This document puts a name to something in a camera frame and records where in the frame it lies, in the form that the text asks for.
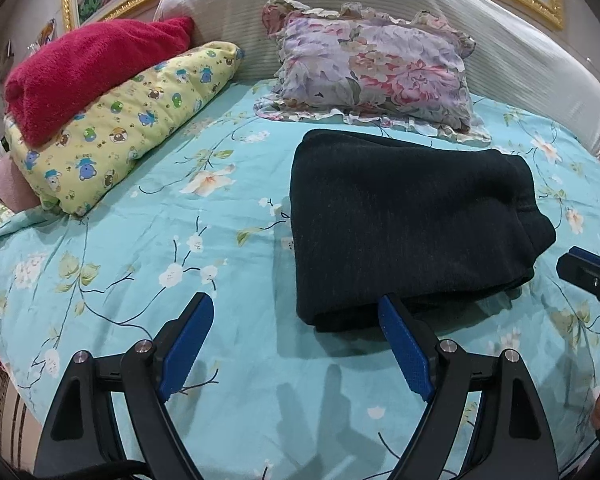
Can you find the black pants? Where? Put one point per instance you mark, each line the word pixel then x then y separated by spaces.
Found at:
pixel 405 220

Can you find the red towel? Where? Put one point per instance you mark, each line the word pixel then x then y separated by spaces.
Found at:
pixel 80 75

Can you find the yellow cartoon print pillow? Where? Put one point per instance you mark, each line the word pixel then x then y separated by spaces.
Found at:
pixel 130 120

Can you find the floral ruffled pillow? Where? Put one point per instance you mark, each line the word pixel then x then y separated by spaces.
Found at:
pixel 375 70

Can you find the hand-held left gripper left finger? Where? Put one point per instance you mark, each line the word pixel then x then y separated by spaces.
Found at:
pixel 190 345

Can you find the pink plush toy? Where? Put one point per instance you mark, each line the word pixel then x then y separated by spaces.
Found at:
pixel 11 185

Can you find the beige padded headboard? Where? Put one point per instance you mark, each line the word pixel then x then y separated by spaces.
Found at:
pixel 505 45

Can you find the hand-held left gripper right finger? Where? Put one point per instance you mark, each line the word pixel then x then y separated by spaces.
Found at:
pixel 405 352

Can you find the teal floral bedsheet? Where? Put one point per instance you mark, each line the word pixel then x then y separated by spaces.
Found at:
pixel 180 260

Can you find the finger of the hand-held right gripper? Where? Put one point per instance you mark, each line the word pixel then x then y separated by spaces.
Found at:
pixel 585 272

